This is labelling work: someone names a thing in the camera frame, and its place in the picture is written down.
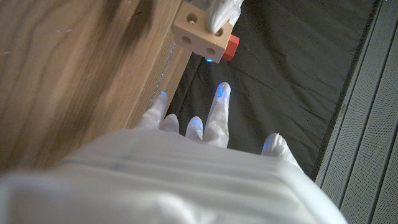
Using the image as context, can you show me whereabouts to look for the large wooden board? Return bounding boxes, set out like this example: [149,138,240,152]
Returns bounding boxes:
[147,42,177,108]

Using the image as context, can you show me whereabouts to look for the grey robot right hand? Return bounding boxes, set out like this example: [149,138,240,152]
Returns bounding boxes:
[0,82,348,224]

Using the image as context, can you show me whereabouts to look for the red-headed wooden screw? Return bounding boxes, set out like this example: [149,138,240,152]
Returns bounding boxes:
[222,34,241,62]

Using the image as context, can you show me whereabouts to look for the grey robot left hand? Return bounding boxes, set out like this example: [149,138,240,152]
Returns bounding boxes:
[186,0,245,34]

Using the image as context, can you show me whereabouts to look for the black backdrop curtain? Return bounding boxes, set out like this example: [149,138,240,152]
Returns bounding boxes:
[167,0,382,181]

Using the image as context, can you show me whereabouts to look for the wooden block with holes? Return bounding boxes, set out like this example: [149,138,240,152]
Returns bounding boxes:
[172,1,234,64]

